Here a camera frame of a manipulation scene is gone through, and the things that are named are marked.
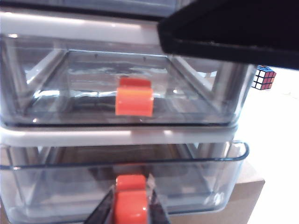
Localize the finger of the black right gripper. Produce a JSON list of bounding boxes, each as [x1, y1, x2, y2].
[[157, 0, 299, 51], [157, 22, 299, 70]]

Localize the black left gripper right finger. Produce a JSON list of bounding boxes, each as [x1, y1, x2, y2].
[[146, 183, 171, 224]]

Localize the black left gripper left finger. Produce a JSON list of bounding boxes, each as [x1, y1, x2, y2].
[[85, 186, 117, 224]]

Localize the transparent grey drawer orange handle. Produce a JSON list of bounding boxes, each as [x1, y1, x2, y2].
[[0, 140, 250, 224], [0, 34, 255, 128]]

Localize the white plastic drawer cabinet frame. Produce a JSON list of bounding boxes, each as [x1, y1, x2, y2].
[[0, 0, 257, 164]]

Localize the Rubik's cube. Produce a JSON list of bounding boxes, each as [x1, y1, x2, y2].
[[251, 65, 277, 91]]

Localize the brown cardboard box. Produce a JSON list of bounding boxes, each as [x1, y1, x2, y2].
[[168, 161, 266, 224]]

